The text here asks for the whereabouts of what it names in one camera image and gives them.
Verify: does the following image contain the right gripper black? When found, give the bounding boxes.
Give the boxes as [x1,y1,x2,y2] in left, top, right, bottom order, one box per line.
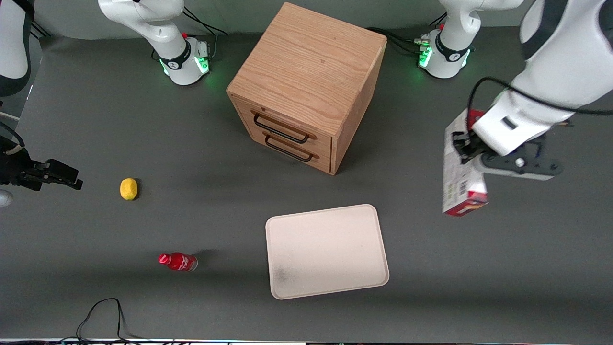
[0,137,83,191]

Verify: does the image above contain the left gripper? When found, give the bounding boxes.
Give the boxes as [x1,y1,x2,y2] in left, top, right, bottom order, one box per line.
[452,90,576,165]

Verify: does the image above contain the red cookie box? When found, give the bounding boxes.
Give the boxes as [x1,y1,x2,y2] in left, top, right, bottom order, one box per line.
[442,109,489,217]

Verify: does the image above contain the beige plastic tray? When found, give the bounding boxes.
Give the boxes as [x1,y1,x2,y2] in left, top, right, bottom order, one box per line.
[265,204,390,300]

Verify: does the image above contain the red soda bottle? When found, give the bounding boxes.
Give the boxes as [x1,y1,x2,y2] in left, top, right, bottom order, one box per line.
[158,252,198,272]

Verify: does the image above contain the wooden drawer front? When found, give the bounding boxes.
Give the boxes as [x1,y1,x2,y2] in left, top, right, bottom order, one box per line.
[237,117,332,174]
[233,96,333,155]

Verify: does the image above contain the wooden two-drawer cabinet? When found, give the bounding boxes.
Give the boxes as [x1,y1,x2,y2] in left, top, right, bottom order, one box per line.
[226,2,387,176]

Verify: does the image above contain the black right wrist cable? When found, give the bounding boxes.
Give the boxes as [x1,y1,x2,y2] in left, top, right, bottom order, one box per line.
[0,122,25,147]

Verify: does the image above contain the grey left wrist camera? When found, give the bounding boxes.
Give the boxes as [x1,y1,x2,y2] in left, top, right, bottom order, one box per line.
[480,141,564,182]

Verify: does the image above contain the black left arm base cables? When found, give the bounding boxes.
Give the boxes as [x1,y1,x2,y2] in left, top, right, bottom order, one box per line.
[366,13,449,56]

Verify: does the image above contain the black arm base cables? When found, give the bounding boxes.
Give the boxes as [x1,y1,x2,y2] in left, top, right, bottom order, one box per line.
[181,6,228,62]
[366,13,449,56]

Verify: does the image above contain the black looped table-edge cable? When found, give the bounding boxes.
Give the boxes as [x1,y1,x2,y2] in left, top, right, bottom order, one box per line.
[76,298,144,343]

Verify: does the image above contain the black metal drawer handle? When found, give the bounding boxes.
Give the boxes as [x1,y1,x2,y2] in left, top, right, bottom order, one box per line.
[252,113,310,144]
[264,134,314,162]

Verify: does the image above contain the black right arm base cables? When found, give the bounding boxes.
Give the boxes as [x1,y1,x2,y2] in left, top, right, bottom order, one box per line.
[181,6,228,62]

